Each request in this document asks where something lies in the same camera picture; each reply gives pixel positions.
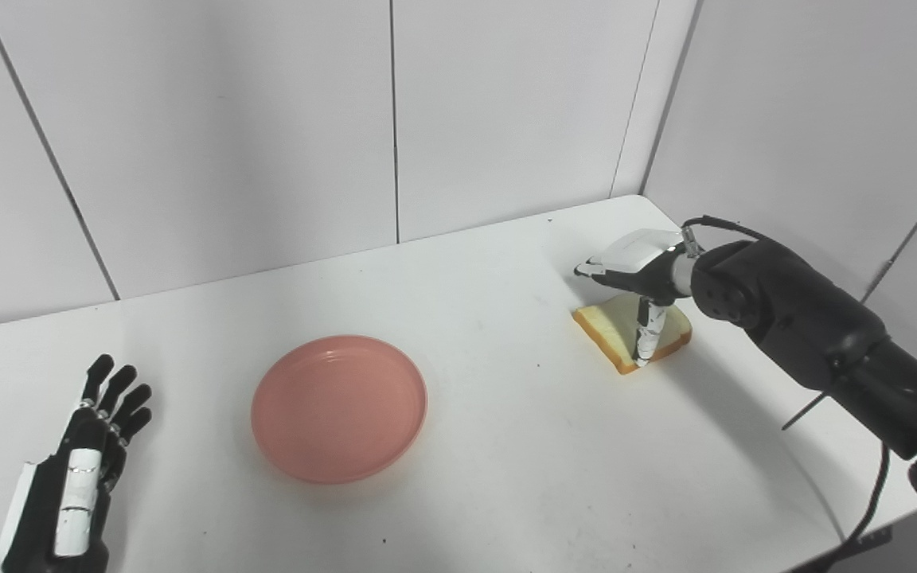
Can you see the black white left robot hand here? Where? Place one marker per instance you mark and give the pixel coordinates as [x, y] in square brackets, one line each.
[40, 509]

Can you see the pink round plate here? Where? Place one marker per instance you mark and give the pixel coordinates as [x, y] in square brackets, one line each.
[339, 409]

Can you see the slice of white bread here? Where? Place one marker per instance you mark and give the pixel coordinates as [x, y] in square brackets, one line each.
[610, 330]

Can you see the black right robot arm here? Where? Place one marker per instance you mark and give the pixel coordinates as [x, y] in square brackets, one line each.
[801, 310]

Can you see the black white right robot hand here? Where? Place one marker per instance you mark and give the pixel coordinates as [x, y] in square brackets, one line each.
[637, 259]

